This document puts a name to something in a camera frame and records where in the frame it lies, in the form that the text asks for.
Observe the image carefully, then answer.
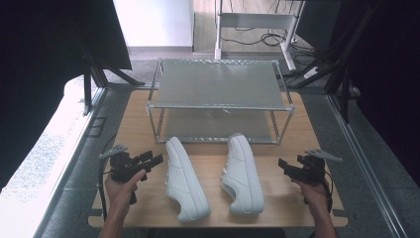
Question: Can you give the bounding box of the person's right hand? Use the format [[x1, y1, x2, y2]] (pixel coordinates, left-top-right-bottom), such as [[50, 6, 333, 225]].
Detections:
[[291, 178, 330, 211]]

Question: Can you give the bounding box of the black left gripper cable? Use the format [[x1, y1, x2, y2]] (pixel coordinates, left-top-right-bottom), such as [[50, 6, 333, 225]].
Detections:
[[97, 133, 117, 222]]

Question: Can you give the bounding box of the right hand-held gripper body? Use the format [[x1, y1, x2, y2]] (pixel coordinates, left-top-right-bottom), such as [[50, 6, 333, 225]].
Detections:
[[295, 148, 343, 185]]

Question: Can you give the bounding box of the white power strip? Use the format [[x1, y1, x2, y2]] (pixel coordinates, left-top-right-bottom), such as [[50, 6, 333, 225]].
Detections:
[[303, 66, 320, 79]]

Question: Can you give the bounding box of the dark floor outlet cover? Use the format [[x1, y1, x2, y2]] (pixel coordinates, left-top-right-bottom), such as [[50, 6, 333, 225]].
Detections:
[[86, 116, 107, 139]]

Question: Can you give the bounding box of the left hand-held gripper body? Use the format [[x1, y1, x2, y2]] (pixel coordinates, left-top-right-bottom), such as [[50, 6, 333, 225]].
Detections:
[[98, 144, 148, 183]]

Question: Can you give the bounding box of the aluminium floor rail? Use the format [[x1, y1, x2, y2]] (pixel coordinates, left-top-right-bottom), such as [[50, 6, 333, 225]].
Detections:
[[326, 93, 409, 238], [33, 87, 108, 238]]

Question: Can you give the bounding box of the white desk frame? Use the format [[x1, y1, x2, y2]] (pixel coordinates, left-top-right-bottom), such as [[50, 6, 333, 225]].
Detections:
[[214, 0, 305, 72]]

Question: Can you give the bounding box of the white sneaker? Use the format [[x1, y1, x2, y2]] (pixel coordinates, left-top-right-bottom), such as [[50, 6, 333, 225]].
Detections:
[[163, 136, 212, 223], [220, 132, 265, 216]]

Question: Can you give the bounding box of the metal two-tier shoe rack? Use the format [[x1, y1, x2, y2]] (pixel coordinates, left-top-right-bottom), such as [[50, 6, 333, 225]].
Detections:
[[146, 58, 295, 145]]

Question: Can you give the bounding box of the black cable bundle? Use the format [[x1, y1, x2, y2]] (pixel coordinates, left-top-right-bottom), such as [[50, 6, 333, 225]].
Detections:
[[220, 26, 318, 59]]

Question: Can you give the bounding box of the black curtain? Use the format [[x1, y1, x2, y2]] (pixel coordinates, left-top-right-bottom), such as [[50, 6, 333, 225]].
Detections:
[[330, 0, 420, 187], [0, 0, 133, 193]]

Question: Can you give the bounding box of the person's left hand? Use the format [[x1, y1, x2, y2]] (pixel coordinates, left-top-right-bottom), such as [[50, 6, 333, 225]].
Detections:
[[104, 169, 147, 216]]

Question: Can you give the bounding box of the black metal stand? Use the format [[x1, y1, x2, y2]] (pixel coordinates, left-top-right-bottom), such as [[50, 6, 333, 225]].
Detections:
[[285, 0, 380, 124], [76, 39, 147, 117]]

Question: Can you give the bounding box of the dark panel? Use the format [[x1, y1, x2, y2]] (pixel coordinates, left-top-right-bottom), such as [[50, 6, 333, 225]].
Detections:
[[295, 0, 342, 52]]

